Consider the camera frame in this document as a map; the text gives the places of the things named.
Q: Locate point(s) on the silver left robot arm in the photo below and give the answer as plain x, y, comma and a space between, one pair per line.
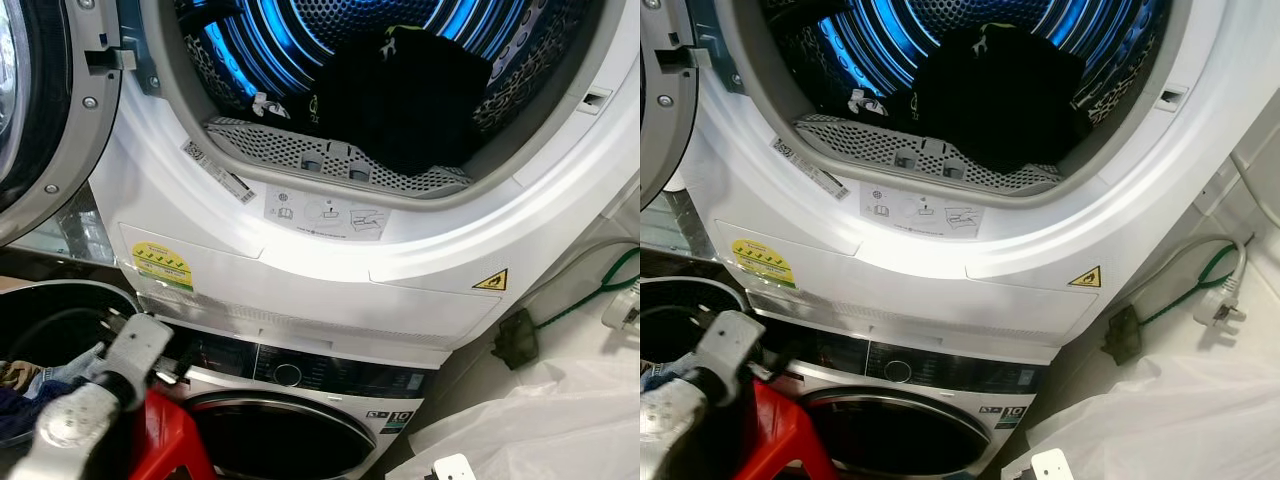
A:
70, 430
668, 420

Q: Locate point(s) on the white front-load washing machine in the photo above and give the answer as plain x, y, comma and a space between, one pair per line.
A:
1010, 392
400, 395

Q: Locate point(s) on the yellow energy label sticker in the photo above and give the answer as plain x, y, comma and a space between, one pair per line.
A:
162, 266
763, 263

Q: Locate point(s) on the black laundry basket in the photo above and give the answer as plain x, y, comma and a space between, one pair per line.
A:
680, 300
60, 310

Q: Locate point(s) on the round washer dial knob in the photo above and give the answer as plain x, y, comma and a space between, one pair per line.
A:
898, 371
288, 375

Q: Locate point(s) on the black glass washer door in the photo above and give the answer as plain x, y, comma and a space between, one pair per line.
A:
285, 440
895, 432

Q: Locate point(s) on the white tumble dryer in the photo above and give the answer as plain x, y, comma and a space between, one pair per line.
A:
900, 265
300, 270

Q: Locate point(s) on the shiny metal panel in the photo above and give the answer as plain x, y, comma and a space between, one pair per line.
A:
680, 232
60, 235

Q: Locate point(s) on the white power plug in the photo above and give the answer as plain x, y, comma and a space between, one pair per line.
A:
622, 305
1218, 302

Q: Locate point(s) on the brown patterned garment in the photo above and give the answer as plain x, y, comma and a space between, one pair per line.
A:
15, 375

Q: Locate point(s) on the white barcode sticker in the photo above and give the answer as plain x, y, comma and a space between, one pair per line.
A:
810, 168
218, 172

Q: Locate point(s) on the white instruction sticker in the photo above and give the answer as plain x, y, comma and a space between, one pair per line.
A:
325, 213
920, 210

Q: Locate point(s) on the grey perforated lint filter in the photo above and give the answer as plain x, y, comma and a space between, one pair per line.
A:
860, 143
270, 148

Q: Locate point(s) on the small white cloth item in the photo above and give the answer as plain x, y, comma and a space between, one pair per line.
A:
865, 101
270, 104

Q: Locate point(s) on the grey rimmed dryer door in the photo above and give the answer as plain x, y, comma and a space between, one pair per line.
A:
668, 100
60, 110

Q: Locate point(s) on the yellow triangle warning sticker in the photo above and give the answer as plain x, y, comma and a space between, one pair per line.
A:
492, 282
1086, 279

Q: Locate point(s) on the black garment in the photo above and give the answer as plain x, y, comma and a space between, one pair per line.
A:
1000, 95
400, 100

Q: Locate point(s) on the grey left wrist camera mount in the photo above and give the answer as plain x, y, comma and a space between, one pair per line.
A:
730, 342
135, 345

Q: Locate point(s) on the black wall box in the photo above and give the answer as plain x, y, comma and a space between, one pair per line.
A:
516, 340
1123, 336

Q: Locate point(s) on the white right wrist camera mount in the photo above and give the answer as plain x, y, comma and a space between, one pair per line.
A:
455, 468
1052, 465

